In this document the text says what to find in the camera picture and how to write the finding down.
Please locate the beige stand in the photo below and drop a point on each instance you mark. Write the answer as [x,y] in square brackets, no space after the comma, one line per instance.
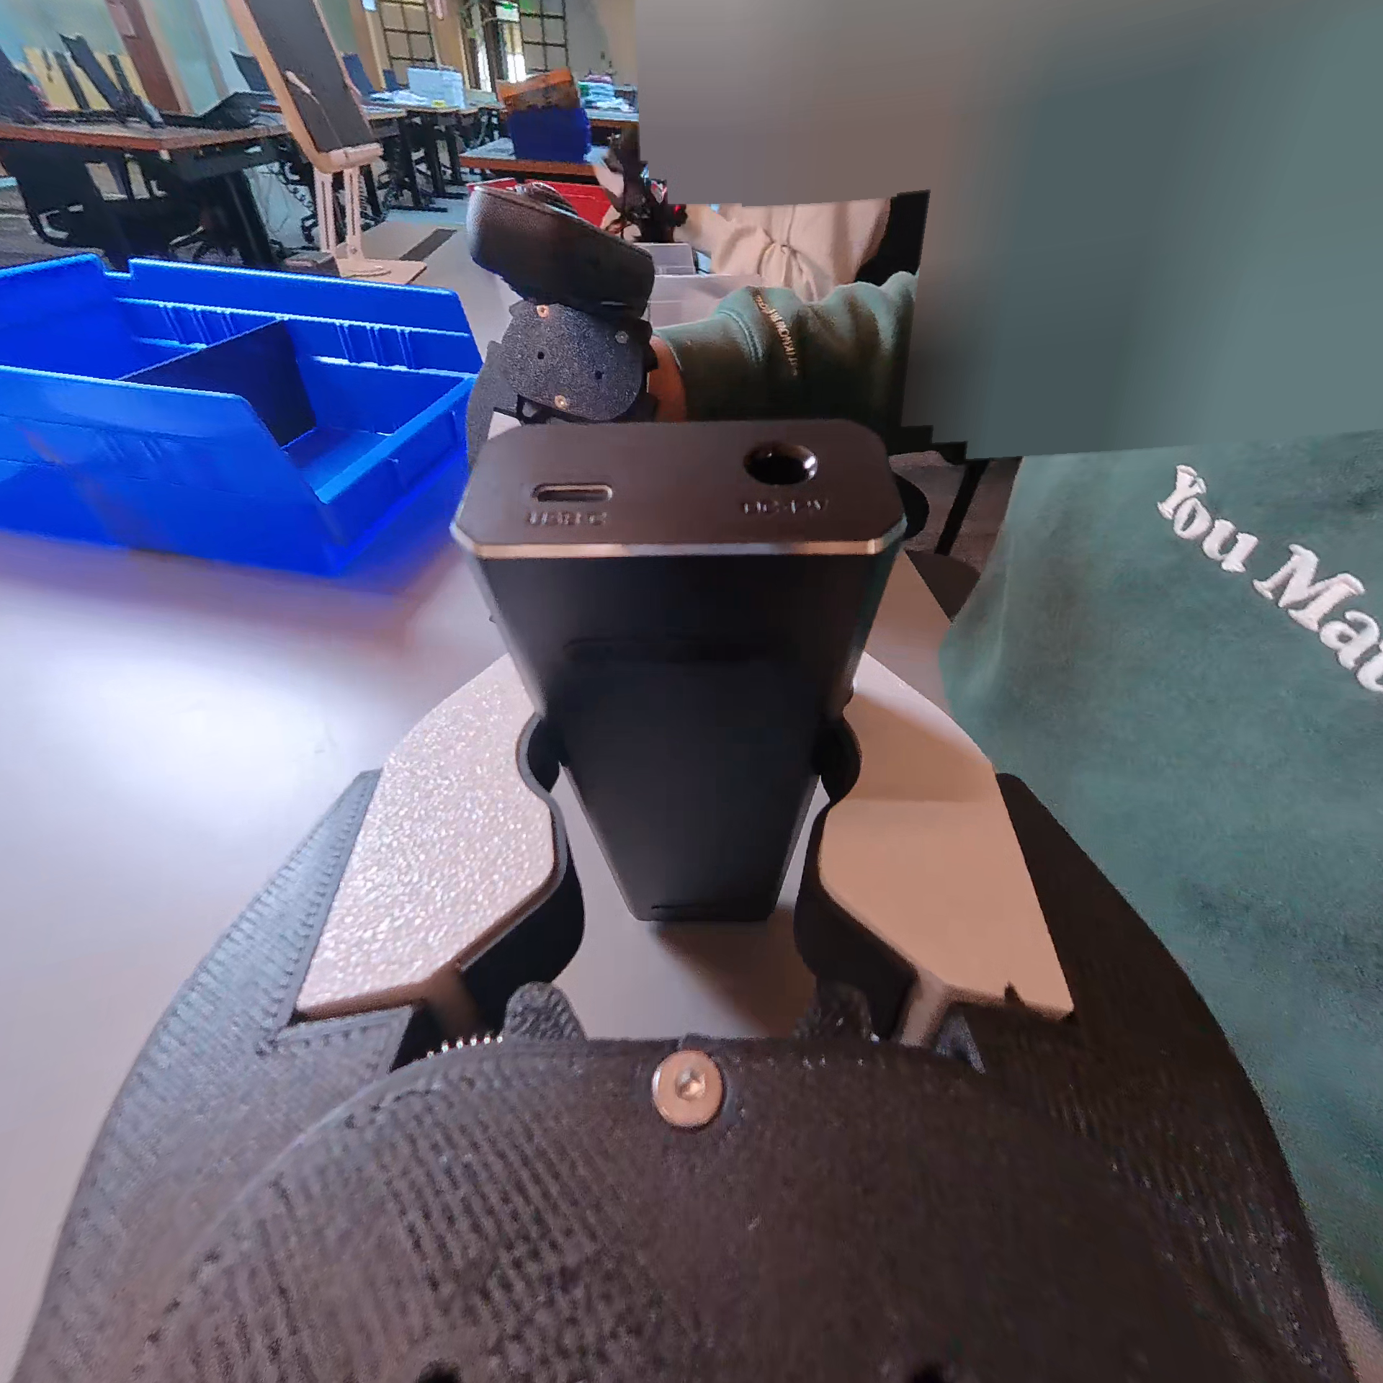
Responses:
[345,203]

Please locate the blue plastic bin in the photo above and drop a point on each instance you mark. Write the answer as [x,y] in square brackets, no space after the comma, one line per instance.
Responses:
[131,490]

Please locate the red plastic bin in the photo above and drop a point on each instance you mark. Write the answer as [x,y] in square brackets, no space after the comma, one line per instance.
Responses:
[589,203]

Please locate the person's white hoodie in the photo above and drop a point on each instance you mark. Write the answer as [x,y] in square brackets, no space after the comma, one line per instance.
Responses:
[800,241]

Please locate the person's green torso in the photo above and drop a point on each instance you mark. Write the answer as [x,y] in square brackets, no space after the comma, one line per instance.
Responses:
[1136,811]

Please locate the black usb hub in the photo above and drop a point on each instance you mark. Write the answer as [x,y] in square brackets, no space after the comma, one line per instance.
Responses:
[691,699]

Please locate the person's right hand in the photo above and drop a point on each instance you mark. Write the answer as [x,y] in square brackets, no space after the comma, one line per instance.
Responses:
[667,379]

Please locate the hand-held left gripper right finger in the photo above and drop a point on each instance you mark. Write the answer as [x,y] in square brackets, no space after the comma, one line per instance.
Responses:
[939,863]

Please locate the wooden desk black frame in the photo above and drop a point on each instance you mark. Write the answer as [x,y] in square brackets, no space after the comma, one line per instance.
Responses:
[433,120]
[107,133]

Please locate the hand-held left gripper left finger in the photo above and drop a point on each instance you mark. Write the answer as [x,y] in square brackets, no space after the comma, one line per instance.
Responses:
[454,852]

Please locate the blue storage crate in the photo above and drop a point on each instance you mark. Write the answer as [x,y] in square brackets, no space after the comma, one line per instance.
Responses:
[546,126]

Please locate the wooden document board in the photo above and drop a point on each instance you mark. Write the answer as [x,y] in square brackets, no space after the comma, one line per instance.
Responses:
[310,78]

